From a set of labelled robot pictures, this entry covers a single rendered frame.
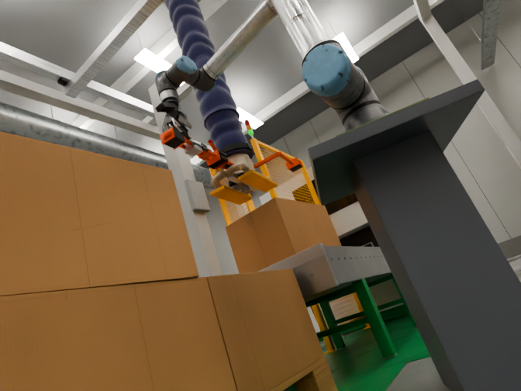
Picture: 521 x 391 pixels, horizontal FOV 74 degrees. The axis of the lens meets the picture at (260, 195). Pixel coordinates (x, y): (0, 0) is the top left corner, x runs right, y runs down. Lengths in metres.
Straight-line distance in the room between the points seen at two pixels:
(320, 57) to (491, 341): 0.92
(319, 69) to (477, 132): 9.85
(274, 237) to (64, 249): 1.18
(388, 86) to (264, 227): 10.11
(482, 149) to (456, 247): 9.71
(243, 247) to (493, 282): 1.28
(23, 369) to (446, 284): 0.99
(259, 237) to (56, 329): 1.27
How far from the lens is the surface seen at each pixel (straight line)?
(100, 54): 3.60
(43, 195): 0.98
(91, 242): 0.98
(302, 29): 1.32
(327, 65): 1.16
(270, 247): 1.88
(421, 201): 1.11
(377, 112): 1.26
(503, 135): 4.52
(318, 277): 1.69
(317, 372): 1.58
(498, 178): 10.61
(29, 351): 0.85
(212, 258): 3.06
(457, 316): 1.08
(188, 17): 2.72
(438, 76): 11.57
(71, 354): 0.88
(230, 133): 2.10
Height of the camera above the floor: 0.32
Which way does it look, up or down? 20 degrees up
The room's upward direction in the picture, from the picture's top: 20 degrees counter-clockwise
